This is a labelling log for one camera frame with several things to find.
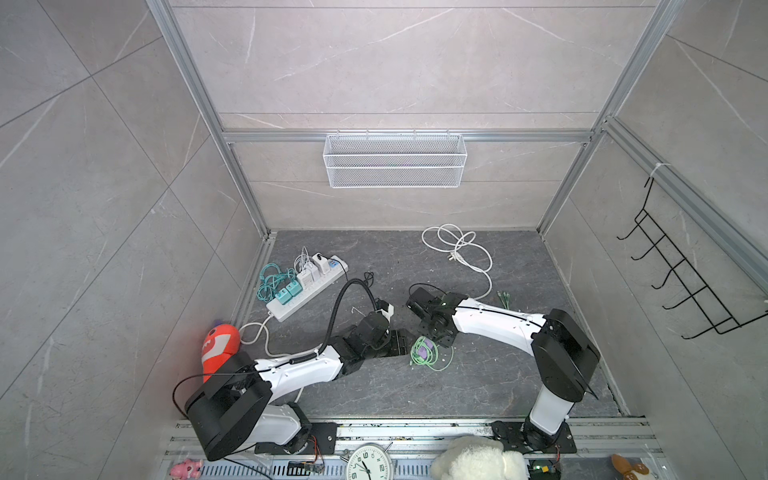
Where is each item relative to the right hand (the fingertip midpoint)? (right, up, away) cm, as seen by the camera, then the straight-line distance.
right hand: (427, 332), depth 89 cm
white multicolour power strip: (-47, +6, +5) cm, 48 cm away
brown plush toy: (+45, -27, -20) cm, 56 cm away
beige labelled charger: (-39, +16, +6) cm, 42 cm away
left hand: (-6, +1, -7) cm, 9 cm away
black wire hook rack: (+55, +12, -30) cm, 64 cm away
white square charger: (-35, +21, +11) cm, 42 cm away
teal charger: (-45, +10, +4) cm, 47 cm away
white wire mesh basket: (-9, +56, +12) cm, 58 cm away
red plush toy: (-59, -1, -7) cm, 60 cm away
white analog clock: (-16, -24, -22) cm, 36 cm away
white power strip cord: (-36, -14, -10) cm, 40 cm away
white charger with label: (-37, +18, +9) cm, 42 cm away
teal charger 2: (-43, +13, +6) cm, 45 cm away
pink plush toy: (-58, -26, -22) cm, 67 cm away
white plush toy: (+5, -14, -35) cm, 38 cm away
